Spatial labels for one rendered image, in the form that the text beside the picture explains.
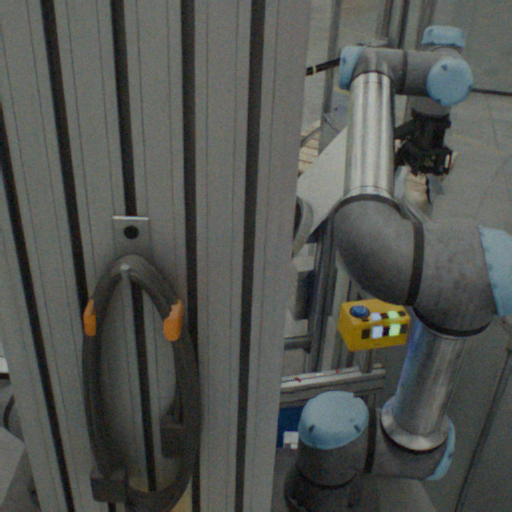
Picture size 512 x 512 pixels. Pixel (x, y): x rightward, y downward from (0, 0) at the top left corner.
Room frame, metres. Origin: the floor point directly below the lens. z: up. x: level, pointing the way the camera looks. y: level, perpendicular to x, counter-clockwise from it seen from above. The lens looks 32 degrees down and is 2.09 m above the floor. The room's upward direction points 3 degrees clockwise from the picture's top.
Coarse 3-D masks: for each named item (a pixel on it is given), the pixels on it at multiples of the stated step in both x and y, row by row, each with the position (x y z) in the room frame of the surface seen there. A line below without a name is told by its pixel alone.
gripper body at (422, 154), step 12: (420, 120) 1.16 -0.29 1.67; (432, 120) 1.15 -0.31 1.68; (444, 120) 1.15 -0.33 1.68; (420, 132) 1.18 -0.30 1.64; (432, 132) 1.14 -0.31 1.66; (444, 132) 1.16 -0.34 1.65; (408, 144) 1.18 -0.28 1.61; (420, 144) 1.17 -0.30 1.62; (432, 144) 1.16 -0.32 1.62; (444, 144) 1.18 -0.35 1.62; (408, 156) 1.19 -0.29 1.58; (420, 156) 1.13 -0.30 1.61; (432, 156) 1.15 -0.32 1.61; (444, 156) 1.15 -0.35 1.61; (420, 168) 1.14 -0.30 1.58; (432, 168) 1.15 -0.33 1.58; (444, 168) 1.16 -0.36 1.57
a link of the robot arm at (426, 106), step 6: (414, 96) 1.18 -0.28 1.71; (414, 102) 1.18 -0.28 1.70; (420, 102) 1.16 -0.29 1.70; (426, 102) 1.16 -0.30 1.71; (432, 102) 1.15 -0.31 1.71; (414, 108) 1.17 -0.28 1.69; (420, 108) 1.16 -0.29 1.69; (426, 108) 1.16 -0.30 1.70; (432, 108) 1.15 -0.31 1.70; (438, 108) 1.15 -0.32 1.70; (444, 108) 1.16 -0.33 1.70; (450, 108) 1.17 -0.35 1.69; (420, 114) 1.17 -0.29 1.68; (426, 114) 1.16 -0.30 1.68; (432, 114) 1.15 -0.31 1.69; (438, 114) 1.15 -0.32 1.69; (444, 114) 1.16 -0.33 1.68
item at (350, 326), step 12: (372, 300) 1.40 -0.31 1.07; (348, 312) 1.35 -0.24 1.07; (372, 312) 1.35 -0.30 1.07; (384, 312) 1.35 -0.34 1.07; (396, 312) 1.36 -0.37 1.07; (348, 324) 1.32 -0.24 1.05; (360, 324) 1.30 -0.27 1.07; (372, 324) 1.31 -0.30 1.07; (384, 324) 1.31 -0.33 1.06; (396, 324) 1.32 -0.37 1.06; (408, 324) 1.33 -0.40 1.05; (348, 336) 1.31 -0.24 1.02; (360, 336) 1.30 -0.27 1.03; (372, 336) 1.31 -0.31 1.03; (384, 336) 1.32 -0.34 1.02; (396, 336) 1.33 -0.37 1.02; (348, 348) 1.30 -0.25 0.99; (360, 348) 1.30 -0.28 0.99
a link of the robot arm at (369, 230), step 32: (352, 64) 1.07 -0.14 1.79; (384, 64) 1.06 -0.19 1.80; (352, 96) 1.01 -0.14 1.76; (384, 96) 0.99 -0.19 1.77; (352, 128) 0.94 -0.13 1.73; (384, 128) 0.93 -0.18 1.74; (352, 160) 0.88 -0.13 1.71; (384, 160) 0.87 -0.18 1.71; (352, 192) 0.82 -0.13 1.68; (384, 192) 0.81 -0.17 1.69; (352, 224) 0.75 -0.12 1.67; (384, 224) 0.74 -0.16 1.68; (352, 256) 0.73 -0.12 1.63; (384, 256) 0.70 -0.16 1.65; (384, 288) 0.69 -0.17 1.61
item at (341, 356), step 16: (384, 0) 2.17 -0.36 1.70; (400, 0) 2.14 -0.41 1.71; (400, 16) 2.14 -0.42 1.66; (400, 32) 2.16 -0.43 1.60; (400, 48) 2.17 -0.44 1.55; (352, 288) 2.15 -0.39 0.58; (336, 336) 2.18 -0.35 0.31; (336, 352) 2.17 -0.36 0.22; (352, 352) 2.17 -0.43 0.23; (336, 368) 2.17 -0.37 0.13
